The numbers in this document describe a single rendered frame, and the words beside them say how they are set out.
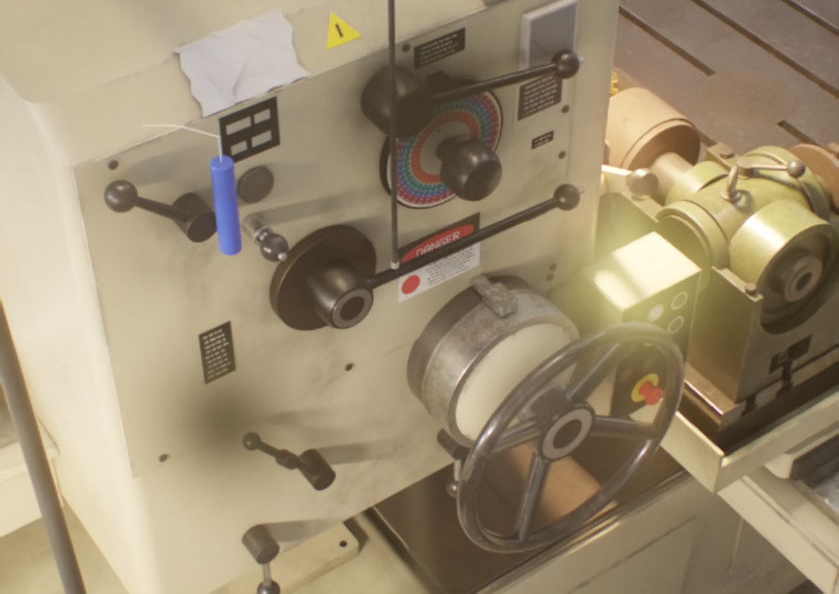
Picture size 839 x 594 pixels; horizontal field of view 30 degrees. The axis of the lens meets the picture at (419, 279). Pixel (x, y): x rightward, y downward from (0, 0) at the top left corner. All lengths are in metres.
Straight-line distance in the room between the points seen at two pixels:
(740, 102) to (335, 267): 1.48
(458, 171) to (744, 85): 1.48
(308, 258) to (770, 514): 1.25
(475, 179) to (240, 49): 0.33
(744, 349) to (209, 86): 1.10
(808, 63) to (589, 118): 1.31
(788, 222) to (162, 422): 1.04
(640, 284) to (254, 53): 0.76
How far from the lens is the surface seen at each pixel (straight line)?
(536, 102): 2.00
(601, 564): 3.01
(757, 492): 2.88
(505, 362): 2.08
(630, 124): 2.62
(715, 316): 2.52
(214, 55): 1.72
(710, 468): 2.61
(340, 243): 1.89
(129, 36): 1.75
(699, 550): 3.26
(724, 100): 3.20
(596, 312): 2.26
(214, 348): 1.91
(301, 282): 1.89
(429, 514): 2.88
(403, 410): 2.21
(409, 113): 1.77
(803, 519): 2.84
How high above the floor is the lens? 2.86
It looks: 43 degrees down
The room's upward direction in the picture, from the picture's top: straight up
